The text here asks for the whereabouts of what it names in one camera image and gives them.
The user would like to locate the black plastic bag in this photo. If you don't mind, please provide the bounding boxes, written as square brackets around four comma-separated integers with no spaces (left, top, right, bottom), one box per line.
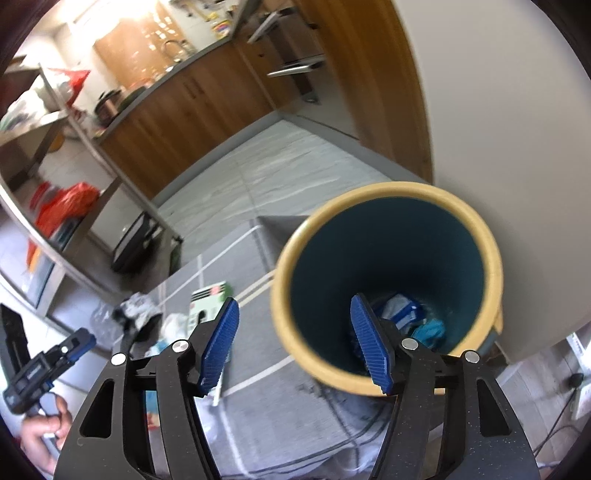
[111,307,162,356]

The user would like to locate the printed white wrapper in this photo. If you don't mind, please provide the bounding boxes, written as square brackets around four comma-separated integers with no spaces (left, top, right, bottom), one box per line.
[119,292,162,326]

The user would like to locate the green white medicine box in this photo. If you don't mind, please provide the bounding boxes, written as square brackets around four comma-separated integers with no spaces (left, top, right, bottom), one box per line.
[187,282,231,333]

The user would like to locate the blue disposable gloves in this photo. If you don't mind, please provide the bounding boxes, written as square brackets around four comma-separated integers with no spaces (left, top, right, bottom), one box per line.
[411,318,446,351]

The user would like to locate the blue wet wipes pack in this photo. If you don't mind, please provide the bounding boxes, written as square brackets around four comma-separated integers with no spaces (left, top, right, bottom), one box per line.
[380,294,426,331]

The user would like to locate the kitchen faucet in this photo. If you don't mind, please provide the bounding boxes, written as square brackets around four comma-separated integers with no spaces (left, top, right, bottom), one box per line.
[161,39,197,63]

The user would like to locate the wooden kitchen cabinets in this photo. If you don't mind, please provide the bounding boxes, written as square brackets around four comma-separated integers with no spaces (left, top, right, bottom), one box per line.
[98,1,434,198]

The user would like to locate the person's left hand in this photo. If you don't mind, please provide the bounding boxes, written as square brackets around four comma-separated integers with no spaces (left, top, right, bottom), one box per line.
[20,395,72,475]

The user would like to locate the clear bag on floor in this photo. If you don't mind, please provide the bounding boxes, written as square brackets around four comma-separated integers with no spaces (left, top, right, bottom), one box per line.
[89,302,123,349]

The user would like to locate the clear plastic bag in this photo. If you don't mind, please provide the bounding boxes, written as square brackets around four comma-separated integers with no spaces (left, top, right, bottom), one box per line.
[150,313,195,355]

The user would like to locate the stainless steel shelf rack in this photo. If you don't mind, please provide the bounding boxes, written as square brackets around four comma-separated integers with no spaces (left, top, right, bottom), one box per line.
[1,58,181,313]

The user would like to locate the red plastic bag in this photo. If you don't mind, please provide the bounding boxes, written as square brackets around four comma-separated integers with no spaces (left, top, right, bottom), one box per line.
[29,181,101,238]

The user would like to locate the teal bin with yellow rim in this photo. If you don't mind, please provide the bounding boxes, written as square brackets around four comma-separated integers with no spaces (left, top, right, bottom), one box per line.
[270,181,504,397]

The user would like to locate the dark cooking pot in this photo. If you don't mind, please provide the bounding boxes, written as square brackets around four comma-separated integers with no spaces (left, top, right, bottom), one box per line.
[94,89,122,128]

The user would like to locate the steel drawer oven unit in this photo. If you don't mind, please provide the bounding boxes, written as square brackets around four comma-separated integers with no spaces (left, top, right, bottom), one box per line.
[240,1,324,109]

